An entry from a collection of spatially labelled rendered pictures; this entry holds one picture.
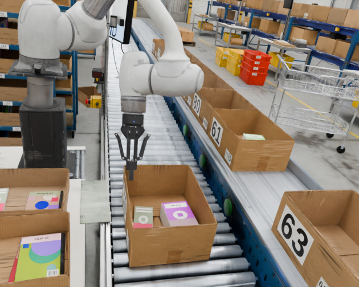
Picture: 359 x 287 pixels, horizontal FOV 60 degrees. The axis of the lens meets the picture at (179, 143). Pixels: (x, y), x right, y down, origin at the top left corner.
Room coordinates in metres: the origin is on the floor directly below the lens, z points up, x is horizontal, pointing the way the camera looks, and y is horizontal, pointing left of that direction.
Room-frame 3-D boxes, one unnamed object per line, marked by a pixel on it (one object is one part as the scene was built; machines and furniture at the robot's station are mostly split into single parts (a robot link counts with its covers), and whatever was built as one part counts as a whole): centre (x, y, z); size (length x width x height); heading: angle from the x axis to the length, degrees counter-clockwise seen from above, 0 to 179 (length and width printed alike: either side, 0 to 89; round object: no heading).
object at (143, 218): (0.98, 0.10, 0.76); 0.16 x 0.07 x 0.02; 8
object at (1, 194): (0.96, 0.69, 0.76); 0.16 x 0.07 x 0.02; 22
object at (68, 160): (1.29, 0.63, 0.91); 0.26 x 0.26 x 0.33; 19
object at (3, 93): (2.22, 1.29, 0.79); 0.40 x 0.30 x 0.10; 107
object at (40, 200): (0.98, 0.51, 0.76); 0.19 x 0.14 x 0.02; 18
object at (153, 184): (0.98, 0.02, 0.83); 0.39 x 0.29 x 0.17; 17
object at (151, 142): (1.73, 0.19, 0.72); 0.52 x 0.05 x 0.05; 106
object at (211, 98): (1.87, -0.24, 0.96); 0.39 x 0.29 x 0.17; 16
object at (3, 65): (2.22, 1.30, 0.99); 0.40 x 0.30 x 0.10; 103
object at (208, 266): (0.80, -0.08, 0.72); 0.52 x 0.05 x 0.05; 106
